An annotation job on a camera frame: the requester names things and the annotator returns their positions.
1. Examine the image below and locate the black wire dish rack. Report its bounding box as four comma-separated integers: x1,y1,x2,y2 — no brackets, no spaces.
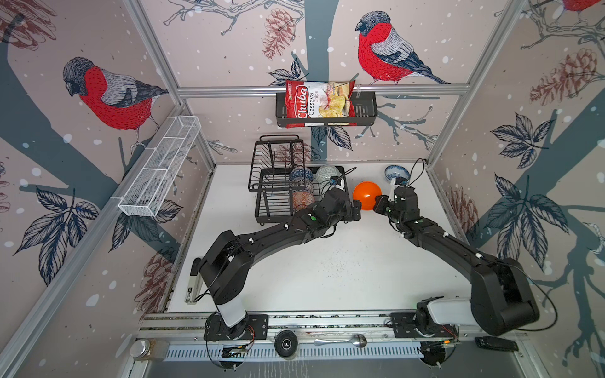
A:
248,134,349,225

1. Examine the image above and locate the orange plastic bowl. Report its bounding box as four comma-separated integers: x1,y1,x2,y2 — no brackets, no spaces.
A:
353,181,382,211

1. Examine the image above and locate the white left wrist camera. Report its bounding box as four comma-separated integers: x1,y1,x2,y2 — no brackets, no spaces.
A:
329,176,345,190

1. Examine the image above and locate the metal spoon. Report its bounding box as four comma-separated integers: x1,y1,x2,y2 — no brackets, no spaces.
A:
314,333,368,349

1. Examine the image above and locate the white wire mesh basket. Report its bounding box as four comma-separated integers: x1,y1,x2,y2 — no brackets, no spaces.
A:
118,116,201,217

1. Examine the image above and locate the grey black handheld device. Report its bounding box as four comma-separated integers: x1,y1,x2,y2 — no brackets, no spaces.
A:
185,258,203,305

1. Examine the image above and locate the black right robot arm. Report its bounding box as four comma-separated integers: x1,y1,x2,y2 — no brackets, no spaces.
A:
373,187,540,336

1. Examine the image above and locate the black round tape roll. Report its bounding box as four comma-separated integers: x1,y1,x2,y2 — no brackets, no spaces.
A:
274,330,299,360

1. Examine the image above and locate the black remote device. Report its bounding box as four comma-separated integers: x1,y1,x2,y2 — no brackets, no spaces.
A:
475,336,519,353

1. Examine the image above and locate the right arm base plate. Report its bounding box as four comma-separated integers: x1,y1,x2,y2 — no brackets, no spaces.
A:
386,311,458,339

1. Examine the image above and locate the glass jar metal lid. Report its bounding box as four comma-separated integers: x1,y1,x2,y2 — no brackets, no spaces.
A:
129,339,170,362

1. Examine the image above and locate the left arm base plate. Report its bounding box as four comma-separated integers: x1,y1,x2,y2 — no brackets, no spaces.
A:
203,312,269,341

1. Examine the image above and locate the red orange patterned bowl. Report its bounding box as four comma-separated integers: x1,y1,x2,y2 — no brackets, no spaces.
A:
292,192,315,212

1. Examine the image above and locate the green patterned bowl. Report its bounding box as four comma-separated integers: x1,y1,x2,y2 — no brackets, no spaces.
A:
314,165,340,184

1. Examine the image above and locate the red cassava chips bag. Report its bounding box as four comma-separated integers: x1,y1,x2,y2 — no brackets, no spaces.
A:
285,80,355,121

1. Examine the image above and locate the brown white patterned bowl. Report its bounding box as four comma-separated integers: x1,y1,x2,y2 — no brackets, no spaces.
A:
290,180,314,195

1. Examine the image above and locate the dark wall shelf basket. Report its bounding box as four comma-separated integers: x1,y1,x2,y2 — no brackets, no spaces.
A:
276,92,377,129

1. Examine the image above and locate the blue triangle patterned bowl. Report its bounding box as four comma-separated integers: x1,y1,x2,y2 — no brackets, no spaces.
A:
289,167,314,182

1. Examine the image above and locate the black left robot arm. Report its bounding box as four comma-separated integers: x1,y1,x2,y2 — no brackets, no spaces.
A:
189,187,362,330

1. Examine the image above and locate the blue floral white bowl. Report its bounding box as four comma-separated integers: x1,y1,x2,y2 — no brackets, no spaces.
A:
384,165,411,186

